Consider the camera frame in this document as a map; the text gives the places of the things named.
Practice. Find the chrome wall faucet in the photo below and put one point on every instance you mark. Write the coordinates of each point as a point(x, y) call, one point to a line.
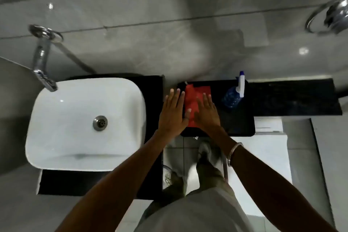
point(40, 57)

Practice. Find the blue spray bottle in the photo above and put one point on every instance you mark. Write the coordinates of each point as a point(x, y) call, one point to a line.
point(231, 97)

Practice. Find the person's left hand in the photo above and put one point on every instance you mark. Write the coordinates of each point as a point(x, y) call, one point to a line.
point(171, 115)

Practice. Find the person's right hand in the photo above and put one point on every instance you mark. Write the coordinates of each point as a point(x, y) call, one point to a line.
point(208, 115)

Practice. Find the black rectangular tray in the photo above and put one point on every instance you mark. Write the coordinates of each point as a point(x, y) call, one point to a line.
point(236, 120)

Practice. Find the chrome sink drain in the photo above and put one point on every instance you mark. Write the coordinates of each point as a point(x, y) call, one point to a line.
point(100, 123)

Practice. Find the red cloth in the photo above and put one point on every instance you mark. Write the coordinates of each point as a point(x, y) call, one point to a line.
point(191, 96)

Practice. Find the white ceramic sink basin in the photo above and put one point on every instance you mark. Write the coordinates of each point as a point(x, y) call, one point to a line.
point(68, 104)

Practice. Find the person's olive trousers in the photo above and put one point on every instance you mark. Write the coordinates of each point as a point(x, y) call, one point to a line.
point(212, 174)

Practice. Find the person's left forearm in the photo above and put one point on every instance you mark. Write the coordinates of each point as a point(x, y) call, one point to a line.
point(122, 180)

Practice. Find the person's right forearm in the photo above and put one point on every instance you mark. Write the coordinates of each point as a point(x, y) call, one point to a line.
point(258, 174)

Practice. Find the grey shoe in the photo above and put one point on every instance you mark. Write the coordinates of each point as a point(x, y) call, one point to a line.
point(206, 151)
point(174, 178)

